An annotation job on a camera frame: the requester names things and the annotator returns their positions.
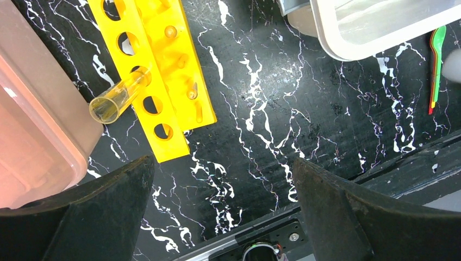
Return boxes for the pink plastic storage box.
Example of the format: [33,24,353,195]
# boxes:
[1,1,103,209]

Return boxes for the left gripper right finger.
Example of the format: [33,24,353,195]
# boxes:
[292,159,460,260]

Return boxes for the aluminium frame rail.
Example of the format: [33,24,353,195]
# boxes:
[180,132,460,260]

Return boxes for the yellow test tube rack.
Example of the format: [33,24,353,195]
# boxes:
[89,1,216,163]

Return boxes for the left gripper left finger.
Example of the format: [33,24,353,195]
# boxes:
[1,156,155,260]

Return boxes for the beige plastic bin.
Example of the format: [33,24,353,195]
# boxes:
[277,0,460,61]

